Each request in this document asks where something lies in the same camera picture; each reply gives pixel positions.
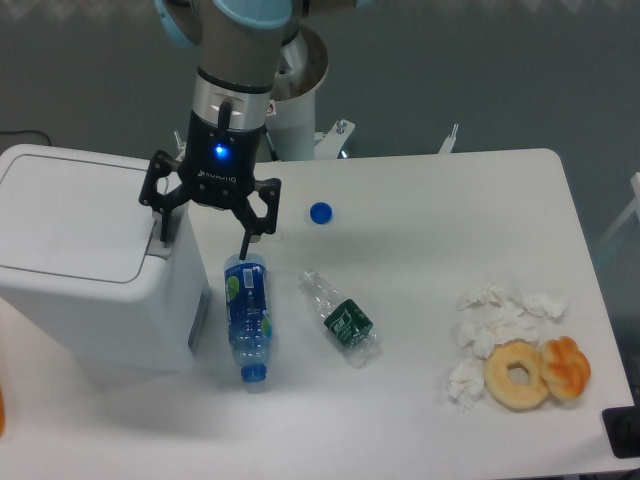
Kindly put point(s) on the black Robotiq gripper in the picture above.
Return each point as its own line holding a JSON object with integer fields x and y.
{"x": 220, "y": 160}

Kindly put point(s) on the large crumpled white tissue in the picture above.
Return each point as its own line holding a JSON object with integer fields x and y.
{"x": 495, "y": 314}

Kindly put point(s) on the orange object at left edge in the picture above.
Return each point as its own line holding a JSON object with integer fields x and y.
{"x": 2, "y": 414}

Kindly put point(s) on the orange glazed twisted bun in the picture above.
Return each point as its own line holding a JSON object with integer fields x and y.
{"x": 564, "y": 368}

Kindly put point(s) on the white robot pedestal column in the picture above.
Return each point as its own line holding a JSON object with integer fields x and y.
{"x": 291, "y": 120}

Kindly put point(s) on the plain ring doughnut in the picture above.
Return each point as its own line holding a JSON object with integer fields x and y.
{"x": 512, "y": 376}

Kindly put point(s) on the small crumpled white tissue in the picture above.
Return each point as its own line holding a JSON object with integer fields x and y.
{"x": 466, "y": 384}

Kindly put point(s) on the black device at edge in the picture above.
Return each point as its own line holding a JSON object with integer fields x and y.
{"x": 622, "y": 428}

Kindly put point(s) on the clear bottle green label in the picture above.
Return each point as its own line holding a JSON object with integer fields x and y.
{"x": 347, "y": 325}

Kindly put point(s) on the white frame at right edge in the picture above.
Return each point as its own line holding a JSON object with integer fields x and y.
{"x": 619, "y": 231}

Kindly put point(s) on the white push-lid trash can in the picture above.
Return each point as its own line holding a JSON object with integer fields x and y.
{"x": 84, "y": 260}

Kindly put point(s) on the blue plastic bottle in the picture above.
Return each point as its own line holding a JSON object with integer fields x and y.
{"x": 250, "y": 329}

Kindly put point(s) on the blue bottle cap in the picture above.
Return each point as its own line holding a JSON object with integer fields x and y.
{"x": 321, "y": 213}

